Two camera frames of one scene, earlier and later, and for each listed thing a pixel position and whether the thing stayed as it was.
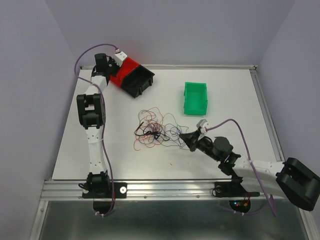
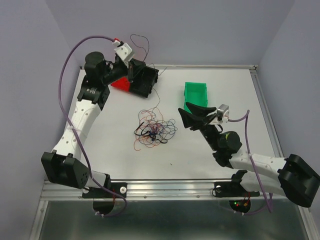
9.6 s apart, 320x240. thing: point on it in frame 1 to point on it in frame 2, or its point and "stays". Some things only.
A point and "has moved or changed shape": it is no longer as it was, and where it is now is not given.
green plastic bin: x=195 y=99 stays
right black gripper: x=191 y=139 to x=195 y=122
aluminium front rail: x=72 y=189 stays
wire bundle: x=155 y=129 has moved or changed shape
